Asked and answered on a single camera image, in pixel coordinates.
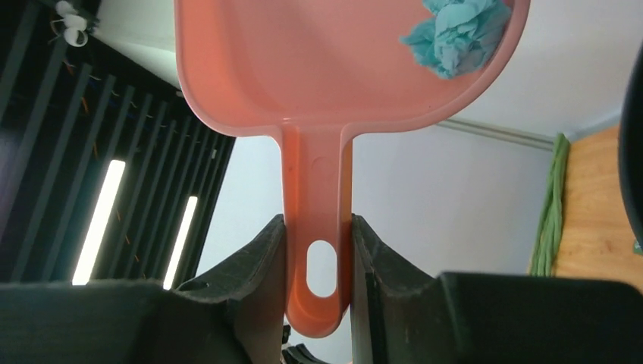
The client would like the black trash bin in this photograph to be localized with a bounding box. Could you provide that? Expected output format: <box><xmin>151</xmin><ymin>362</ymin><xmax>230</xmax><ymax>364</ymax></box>
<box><xmin>618</xmin><ymin>51</ymin><xmax>642</xmax><ymax>243</ymax></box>

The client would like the pink plastic dustpan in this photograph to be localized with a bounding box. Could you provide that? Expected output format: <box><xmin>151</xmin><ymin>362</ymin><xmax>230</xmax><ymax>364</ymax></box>
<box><xmin>174</xmin><ymin>1</ymin><xmax>530</xmax><ymax>338</ymax></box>

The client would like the green long beans bunch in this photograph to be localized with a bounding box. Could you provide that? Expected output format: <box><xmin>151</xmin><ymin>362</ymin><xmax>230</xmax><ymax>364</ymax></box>
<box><xmin>527</xmin><ymin>133</ymin><xmax>571</xmax><ymax>277</ymax></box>

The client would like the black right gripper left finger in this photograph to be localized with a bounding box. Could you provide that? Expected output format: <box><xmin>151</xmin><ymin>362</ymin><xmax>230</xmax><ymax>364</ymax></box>
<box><xmin>1</xmin><ymin>215</ymin><xmax>286</xmax><ymax>363</ymax></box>

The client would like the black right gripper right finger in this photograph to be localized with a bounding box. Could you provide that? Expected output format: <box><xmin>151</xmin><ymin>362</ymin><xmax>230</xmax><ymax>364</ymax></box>
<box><xmin>350</xmin><ymin>215</ymin><xmax>642</xmax><ymax>363</ymax></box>

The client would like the blue paper scrap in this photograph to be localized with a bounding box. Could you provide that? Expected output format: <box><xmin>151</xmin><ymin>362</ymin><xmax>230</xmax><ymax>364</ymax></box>
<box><xmin>400</xmin><ymin>0</ymin><xmax>513</xmax><ymax>80</ymax></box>

